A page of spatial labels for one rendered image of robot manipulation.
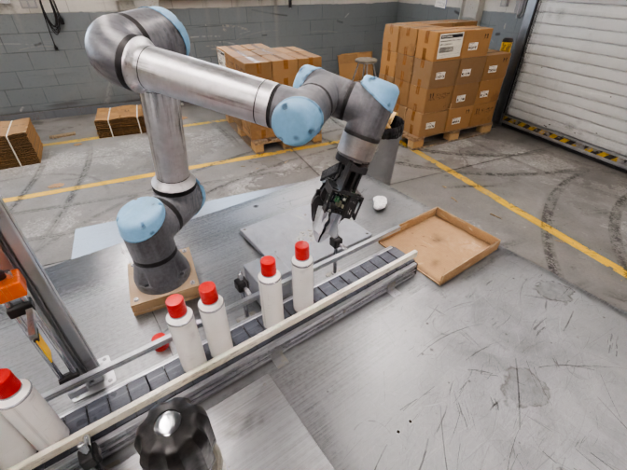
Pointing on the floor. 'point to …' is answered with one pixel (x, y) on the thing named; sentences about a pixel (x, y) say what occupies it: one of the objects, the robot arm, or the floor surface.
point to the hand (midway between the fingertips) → (319, 235)
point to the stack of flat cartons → (19, 144)
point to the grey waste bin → (384, 160)
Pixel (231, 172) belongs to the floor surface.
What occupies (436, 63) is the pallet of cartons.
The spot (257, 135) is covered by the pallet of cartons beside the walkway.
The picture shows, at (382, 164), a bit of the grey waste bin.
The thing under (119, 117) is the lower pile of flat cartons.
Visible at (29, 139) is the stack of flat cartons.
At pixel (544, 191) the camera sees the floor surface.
